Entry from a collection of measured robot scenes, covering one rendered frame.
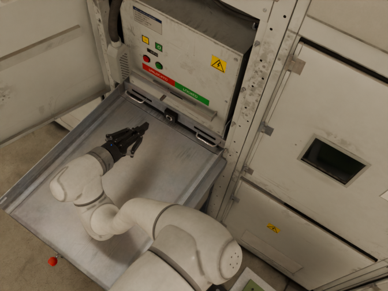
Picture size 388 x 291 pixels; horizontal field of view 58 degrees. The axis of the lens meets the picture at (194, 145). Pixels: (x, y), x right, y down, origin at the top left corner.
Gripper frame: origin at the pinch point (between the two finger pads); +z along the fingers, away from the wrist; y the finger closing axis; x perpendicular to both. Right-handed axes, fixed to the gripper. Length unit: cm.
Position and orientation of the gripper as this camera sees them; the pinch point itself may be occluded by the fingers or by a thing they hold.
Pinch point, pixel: (141, 129)
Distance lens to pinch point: 135.0
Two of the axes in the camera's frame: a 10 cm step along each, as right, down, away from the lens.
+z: 5.0, -4.9, 7.2
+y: 8.3, 5.1, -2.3
